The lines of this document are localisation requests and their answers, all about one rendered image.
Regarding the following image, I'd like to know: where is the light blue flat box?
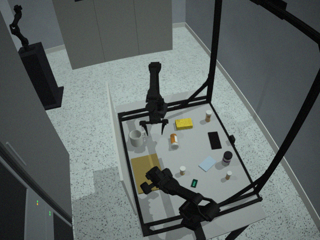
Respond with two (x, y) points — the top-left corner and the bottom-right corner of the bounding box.
(198, 156), (217, 172)

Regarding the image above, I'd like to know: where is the brown cardboard box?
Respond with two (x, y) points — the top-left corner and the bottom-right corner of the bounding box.
(131, 153), (162, 194)

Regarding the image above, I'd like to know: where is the white bottle with black cap and purple band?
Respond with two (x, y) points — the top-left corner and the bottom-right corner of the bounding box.
(222, 151), (233, 167)

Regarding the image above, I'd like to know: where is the white ridged bottle cap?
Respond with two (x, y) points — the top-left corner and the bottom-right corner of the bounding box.
(171, 142), (179, 149)

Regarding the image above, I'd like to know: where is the white-capped pill bottle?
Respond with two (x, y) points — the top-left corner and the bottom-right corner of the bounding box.
(180, 166), (186, 176)

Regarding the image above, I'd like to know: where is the yellow sponge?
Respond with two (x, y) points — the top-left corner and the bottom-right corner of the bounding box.
(175, 118), (193, 130)

